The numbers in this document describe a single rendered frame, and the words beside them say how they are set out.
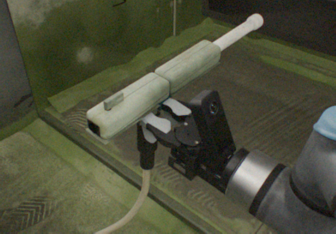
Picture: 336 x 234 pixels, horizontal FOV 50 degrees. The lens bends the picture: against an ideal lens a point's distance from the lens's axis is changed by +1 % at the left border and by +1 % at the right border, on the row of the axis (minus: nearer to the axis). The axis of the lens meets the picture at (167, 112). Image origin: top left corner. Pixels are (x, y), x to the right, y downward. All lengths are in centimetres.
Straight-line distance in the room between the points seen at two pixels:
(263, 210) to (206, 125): 14
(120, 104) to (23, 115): 91
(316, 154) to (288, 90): 113
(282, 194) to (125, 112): 25
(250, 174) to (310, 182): 9
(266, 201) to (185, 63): 28
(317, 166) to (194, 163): 20
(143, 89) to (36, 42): 82
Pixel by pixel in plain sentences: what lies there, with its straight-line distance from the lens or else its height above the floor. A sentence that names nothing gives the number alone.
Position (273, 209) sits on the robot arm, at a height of 47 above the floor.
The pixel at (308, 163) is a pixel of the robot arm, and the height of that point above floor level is 56.
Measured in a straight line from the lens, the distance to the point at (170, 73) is 63.
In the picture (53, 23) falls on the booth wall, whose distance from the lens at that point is 138.
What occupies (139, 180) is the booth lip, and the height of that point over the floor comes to 4.
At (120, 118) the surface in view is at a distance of 55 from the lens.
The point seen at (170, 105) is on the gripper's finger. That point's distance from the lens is 63.
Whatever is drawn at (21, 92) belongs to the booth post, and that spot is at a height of 15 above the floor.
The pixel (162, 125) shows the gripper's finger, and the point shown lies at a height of 50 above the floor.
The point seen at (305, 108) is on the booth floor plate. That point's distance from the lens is 150.
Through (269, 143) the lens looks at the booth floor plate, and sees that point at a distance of 129.
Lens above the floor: 88
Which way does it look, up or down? 37 degrees down
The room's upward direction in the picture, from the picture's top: straight up
